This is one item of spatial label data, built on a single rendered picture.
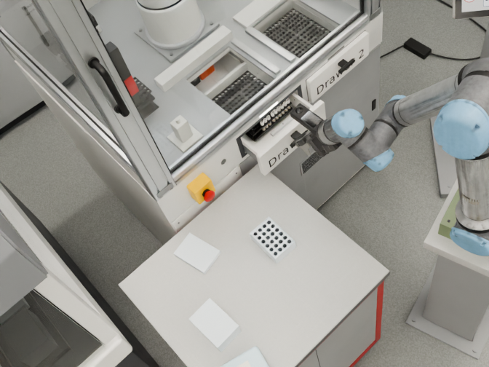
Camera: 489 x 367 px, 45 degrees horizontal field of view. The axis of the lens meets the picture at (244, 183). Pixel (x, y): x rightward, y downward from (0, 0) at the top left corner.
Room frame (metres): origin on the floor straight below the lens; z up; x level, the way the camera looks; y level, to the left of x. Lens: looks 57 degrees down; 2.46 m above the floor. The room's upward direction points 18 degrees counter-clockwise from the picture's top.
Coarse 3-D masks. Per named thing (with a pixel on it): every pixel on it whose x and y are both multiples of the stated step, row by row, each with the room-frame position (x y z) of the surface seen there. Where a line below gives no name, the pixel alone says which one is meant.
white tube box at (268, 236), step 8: (264, 224) 0.90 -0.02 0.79; (272, 224) 0.89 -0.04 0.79; (256, 232) 0.89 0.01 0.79; (264, 232) 0.88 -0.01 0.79; (272, 232) 0.87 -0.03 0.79; (280, 232) 0.86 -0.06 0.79; (256, 240) 0.86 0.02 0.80; (264, 240) 0.85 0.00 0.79; (272, 240) 0.84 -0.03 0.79; (280, 240) 0.83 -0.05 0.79; (288, 240) 0.82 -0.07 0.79; (264, 248) 0.82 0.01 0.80; (272, 248) 0.82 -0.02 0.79; (280, 248) 0.81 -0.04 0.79; (288, 248) 0.80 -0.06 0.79; (272, 256) 0.79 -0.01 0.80; (280, 256) 0.78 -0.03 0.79
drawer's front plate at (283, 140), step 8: (320, 104) 1.18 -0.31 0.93; (320, 112) 1.18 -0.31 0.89; (288, 128) 1.13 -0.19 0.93; (296, 128) 1.13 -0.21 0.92; (304, 128) 1.14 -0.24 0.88; (280, 136) 1.11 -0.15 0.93; (288, 136) 1.11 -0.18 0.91; (272, 144) 1.09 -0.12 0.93; (280, 144) 1.10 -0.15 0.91; (288, 144) 1.11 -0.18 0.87; (264, 152) 1.07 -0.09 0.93; (272, 152) 1.08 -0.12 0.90; (280, 152) 1.09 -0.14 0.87; (288, 152) 1.11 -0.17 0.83; (264, 160) 1.06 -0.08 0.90; (272, 160) 1.08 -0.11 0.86; (280, 160) 1.09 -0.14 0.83; (264, 168) 1.06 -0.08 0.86; (272, 168) 1.07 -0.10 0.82
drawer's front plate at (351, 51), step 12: (360, 36) 1.40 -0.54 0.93; (348, 48) 1.37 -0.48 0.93; (360, 48) 1.39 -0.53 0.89; (336, 60) 1.34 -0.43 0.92; (348, 60) 1.36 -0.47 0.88; (360, 60) 1.39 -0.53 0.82; (324, 72) 1.31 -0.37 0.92; (336, 72) 1.34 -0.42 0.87; (348, 72) 1.36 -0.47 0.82; (312, 84) 1.29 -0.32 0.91; (324, 84) 1.31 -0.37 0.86; (312, 96) 1.28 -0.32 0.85
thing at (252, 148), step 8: (296, 96) 1.27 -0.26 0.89; (296, 104) 1.27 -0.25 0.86; (304, 104) 1.23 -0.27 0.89; (280, 120) 1.24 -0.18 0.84; (272, 128) 1.22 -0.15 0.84; (264, 136) 1.20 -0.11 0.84; (272, 136) 1.19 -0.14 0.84; (248, 144) 1.15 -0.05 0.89; (256, 144) 1.18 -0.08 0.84; (264, 144) 1.17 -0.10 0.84; (248, 152) 1.14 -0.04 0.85; (256, 152) 1.11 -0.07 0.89; (256, 160) 1.11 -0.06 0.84
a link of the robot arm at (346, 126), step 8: (344, 112) 0.91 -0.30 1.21; (352, 112) 0.91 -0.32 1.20; (328, 120) 0.95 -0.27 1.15; (336, 120) 0.91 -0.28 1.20; (344, 120) 0.89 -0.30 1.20; (352, 120) 0.89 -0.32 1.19; (360, 120) 0.89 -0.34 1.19; (328, 128) 0.93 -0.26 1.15; (336, 128) 0.89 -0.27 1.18; (344, 128) 0.88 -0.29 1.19; (352, 128) 0.87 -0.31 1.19; (360, 128) 0.87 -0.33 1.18; (328, 136) 0.92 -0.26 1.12; (336, 136) 0.89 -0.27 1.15; (344, 136) 0.87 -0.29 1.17; (352, 136) 0.86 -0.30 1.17; (344, 144) 0.88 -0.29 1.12
